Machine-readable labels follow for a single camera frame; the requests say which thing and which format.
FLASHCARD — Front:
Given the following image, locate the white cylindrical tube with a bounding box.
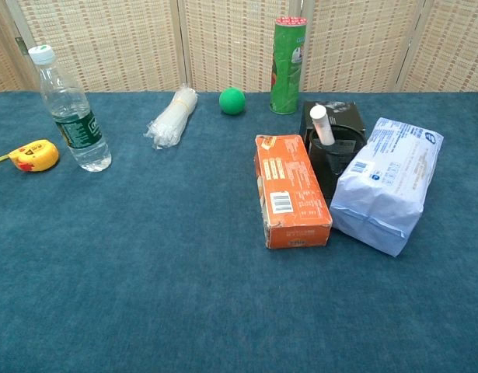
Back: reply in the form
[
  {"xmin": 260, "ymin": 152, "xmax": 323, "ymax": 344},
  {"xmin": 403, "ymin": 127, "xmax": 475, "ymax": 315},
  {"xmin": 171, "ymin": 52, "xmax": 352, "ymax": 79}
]
[{"xmin": 309, "ymin": 104, "xmax": 334, "ymax": 147}]

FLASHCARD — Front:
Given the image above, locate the green ball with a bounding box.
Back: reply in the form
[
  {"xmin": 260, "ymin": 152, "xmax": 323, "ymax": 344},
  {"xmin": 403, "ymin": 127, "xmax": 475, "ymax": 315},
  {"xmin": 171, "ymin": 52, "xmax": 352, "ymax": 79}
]
[{"xmin": 218, "ymin": 87, "xmax": 247, "ymax": 116}]

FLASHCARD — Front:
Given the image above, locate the clear plastic water bottle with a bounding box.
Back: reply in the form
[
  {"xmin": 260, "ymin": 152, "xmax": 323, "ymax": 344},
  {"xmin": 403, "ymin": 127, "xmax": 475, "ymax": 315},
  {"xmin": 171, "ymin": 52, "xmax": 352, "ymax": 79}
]
[{"xmin": 27, "ymin": 44, "xmax": 113, "ymax": 173}]

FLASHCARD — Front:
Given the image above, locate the orange cardboard box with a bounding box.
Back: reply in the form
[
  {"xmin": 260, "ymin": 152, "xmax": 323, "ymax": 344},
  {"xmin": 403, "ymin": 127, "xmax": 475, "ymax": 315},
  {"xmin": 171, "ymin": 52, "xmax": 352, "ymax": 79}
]
[{"xmin": 254, "ymin": 134, "xmax": 333, "ymax": 250}]

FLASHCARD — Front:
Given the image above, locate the bundle of clear straws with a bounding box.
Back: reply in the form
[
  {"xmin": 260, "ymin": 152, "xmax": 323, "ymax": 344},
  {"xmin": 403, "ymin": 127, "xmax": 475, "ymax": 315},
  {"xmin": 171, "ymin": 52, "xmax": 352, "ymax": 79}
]
[{"xmin": 144, "ymin": 85, "xmax": 200, "ymax": 151}]

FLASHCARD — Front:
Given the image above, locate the black cylindrical pen holder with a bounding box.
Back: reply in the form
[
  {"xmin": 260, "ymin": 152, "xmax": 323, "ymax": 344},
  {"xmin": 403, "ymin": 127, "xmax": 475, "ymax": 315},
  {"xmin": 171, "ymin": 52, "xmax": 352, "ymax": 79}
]
[{"xmin": 307, "ymin": 124, "xmax": 367, "ymax": 203}]

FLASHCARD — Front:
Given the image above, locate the blue table cloth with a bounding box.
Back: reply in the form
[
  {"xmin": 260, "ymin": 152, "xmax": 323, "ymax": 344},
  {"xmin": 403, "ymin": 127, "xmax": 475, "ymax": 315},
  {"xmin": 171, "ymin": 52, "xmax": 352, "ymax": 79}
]
[{"xmin": 0, "ymin": 90, "xmax": 478, "ymax": 373}]

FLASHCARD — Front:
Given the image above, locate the black cardboard box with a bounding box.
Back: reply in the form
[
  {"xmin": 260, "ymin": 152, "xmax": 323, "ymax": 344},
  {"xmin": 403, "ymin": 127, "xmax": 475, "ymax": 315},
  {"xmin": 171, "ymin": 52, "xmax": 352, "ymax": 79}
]
[{"xmin": 299, "ymin": 100, "xmax": 368, "ymax": 139}]

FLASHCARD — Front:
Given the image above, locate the green chips can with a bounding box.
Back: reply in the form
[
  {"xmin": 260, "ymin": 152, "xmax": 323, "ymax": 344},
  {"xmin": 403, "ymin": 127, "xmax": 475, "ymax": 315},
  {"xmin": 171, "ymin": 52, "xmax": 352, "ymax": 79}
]
[{"xmin": 269, "ymin": 16, "xmax": 309, "ymax": 116}]

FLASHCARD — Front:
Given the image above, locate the woven folding screen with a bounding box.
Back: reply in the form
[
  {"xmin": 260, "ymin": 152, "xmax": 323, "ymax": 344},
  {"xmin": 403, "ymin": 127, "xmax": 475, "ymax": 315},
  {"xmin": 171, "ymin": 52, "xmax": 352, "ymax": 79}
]
[{"xmin": 0, "ymin": 0, "xmax": 478, "ymax": 96}]

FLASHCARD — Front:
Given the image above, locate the white and blue tissue pack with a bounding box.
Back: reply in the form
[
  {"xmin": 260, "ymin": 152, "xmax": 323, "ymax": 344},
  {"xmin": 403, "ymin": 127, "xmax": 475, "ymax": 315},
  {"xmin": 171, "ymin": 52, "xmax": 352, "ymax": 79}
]
[{"xmin": 329, "ymin": 117, "xmax": 445, "ymax": 258}]

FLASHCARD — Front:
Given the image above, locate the yellow tape measure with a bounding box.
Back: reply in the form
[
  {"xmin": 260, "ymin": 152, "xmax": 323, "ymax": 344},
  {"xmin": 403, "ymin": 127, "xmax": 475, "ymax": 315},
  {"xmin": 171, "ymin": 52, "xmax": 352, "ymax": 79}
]
[{"xmin": 0, "ymin": 138, "xmax": 61, "ymax": 173}]

